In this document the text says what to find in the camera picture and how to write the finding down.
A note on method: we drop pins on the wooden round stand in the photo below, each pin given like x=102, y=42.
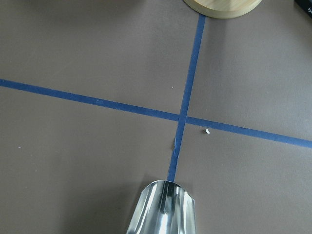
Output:
x=223, y=9

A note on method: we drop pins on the metal ice scoop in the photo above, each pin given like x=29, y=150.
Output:
x=163, y=207

